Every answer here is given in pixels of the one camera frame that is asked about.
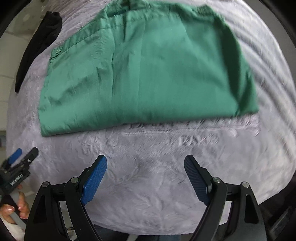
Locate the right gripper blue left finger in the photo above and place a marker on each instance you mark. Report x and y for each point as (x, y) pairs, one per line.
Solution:
(45, 220)

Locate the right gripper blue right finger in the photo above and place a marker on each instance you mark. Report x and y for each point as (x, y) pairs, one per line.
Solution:
(232, 212)

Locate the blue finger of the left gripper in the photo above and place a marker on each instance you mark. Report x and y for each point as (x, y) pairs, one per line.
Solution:
(26, 160)
(10, 160)

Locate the green shirt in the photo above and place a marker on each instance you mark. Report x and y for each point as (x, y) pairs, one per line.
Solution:
(146, 62)

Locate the person's left hand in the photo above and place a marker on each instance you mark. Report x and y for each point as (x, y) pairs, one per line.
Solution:
(23, 208)

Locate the lavender quilted bedspread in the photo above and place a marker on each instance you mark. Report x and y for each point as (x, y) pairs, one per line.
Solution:
(145, 190)

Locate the black garment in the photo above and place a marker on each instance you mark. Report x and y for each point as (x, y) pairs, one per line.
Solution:
(46, 33)

